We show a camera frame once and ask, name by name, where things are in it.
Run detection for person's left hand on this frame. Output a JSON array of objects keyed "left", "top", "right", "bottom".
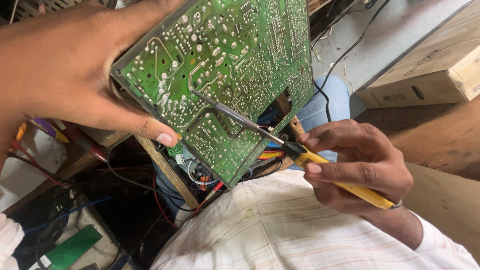
[{"left": 0, "top": 0, "right": 186, "bottom": 148}]

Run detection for person's right hand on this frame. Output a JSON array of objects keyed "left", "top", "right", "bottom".
[{"left": 296, "top": 119, "right": 414, "bottom": 217}]

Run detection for yellow handled soldering iron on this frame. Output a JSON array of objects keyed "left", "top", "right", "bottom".
[{"left": 190, "top": 89, "right": 403, "bottom": 211}]

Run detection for metal grille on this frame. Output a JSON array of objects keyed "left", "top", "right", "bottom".
[{"left": 10, "top": 0, "right": 89, "bottom": 22}]

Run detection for wooden slat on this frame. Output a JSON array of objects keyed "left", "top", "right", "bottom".
[
  {"left": 259, "top": 94, "right": 305, "bottom": 177},
  {"left": 134, "top": 134, "right": 200, "bottom": 210}
]

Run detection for red yellow pliers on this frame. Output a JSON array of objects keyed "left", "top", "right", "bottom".
[{"left": 257, "top": 149, "right": 284, "bottom": 161}]

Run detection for red black lead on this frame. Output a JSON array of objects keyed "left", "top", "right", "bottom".
[{"left": 7, "top": 142, "right": 72, "bottom": 188}]

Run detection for brown cardboard box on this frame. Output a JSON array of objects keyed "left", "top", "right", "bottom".
[{"left": 354, "top": 0, "right": 480, "bottom": 110}]

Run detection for person's white striped shirt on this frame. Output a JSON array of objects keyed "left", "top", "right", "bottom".
[{"left": 150, "top": 169, "right": 480, "bottom": 270}]

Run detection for small green circuit board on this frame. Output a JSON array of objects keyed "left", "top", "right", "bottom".
[{"left": 167, "top": 142, "right": 185, "bottom": 157}]

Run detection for red test probe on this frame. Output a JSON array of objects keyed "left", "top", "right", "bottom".
[{"left": 191, "top": 181, "right": 226, "bottom": 219}]

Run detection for flat green box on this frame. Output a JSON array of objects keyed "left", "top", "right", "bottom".
[{"left": 44, "top": 224, "right": 103, "bottom": 270}]

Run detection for white cloth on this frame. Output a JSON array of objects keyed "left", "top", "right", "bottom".
[{"left": 0, "top": 213, "right": 25, "bottom": 270}]

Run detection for orange handled tool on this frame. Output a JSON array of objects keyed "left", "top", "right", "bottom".
[{"left": 14, "top": 122, "right": 28, "bottom": 145}]

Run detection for red handled screwdriver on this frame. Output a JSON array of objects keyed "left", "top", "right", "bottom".
[{"left": 56, "top": 120, "right": 110, "bottom": 163}]

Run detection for long black cable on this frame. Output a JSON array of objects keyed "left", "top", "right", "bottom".
[{"left": 311, "top": 0, "right": 391, "bottom": 123}]

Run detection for thin black wire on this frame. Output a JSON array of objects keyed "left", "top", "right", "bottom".
[{"left": 106, "top": 148, "right": 190, "bottom": 212}]

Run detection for blue wire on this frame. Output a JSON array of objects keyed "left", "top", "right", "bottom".
[{"left": 23, "top": 196, "right": 114, "bottom": 234}]

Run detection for thin red wire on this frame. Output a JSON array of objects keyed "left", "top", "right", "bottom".
[{"left": 151, "top": 169, "right": 180, "bottom": 230}]

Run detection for bundle of coiled wires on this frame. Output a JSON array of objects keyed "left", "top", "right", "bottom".
[{"left": 184, "top": 158, "right": 223, "bottom": 190}]

